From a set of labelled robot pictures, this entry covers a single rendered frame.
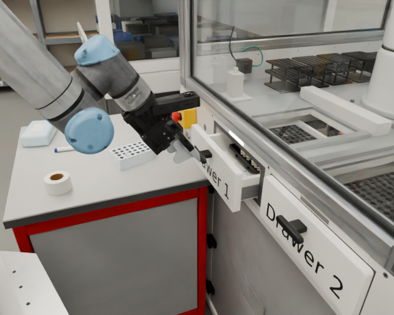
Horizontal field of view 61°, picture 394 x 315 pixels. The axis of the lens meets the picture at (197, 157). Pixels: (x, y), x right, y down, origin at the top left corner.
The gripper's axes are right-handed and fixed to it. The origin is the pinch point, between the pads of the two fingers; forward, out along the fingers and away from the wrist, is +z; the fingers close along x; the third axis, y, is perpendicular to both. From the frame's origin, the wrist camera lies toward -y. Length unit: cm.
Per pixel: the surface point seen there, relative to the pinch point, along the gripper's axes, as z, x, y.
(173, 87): 18, -80, -10
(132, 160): 3.7, -24.9, 17.9
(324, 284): 12.2, 39.4, -2.9
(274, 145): 0.8, 15.9, -13.9
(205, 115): 6.5, -21.4, -9.0
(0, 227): 29, -111, 118
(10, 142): 25, -230, 123
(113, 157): 0.1, -28.0, 22.0
